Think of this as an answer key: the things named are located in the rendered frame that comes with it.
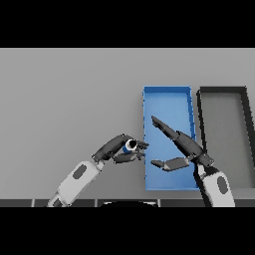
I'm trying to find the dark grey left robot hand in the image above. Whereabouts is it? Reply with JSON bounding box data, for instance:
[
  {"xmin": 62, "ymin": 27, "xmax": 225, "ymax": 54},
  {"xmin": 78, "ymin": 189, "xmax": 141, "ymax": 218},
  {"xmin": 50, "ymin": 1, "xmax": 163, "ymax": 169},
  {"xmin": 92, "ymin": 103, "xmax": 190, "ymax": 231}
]
[{"xmin": 92, "ymin": 133, "xmax": 150, "ymax": 164}]

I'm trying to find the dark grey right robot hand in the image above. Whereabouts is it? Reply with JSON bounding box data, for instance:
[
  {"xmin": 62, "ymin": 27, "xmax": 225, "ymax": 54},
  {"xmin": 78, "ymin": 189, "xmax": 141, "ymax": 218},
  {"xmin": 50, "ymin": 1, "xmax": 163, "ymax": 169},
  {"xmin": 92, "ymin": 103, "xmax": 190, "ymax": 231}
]
[{"xmin": 149, "ymin": 115, "xmax": 215, "ymax": 172}]

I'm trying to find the blue pipe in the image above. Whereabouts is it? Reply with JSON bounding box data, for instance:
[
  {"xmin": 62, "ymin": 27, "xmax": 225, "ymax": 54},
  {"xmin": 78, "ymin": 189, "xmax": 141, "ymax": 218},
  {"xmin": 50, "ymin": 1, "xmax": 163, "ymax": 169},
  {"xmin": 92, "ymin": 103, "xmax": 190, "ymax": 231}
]
[{"xmin": 122, "ymin": 138, "xmax": 139, "ymax": 154}]

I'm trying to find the blue bin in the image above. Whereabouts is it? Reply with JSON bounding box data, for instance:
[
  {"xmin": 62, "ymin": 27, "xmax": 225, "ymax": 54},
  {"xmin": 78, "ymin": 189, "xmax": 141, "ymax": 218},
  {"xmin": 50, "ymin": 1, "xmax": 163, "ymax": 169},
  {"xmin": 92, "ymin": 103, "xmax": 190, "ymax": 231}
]
[{"xmin": 141, "ymin": 85, "xmax": 200, "ymax": 192}]

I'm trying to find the dark grey bin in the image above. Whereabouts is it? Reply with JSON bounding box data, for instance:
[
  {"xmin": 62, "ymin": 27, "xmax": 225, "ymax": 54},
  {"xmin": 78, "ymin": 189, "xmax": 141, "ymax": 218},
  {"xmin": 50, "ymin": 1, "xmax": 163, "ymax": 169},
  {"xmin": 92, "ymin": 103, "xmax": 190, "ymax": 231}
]
[{"xmin": 195, "ymin": 86, "xmax": 255, "ymax": 190}]

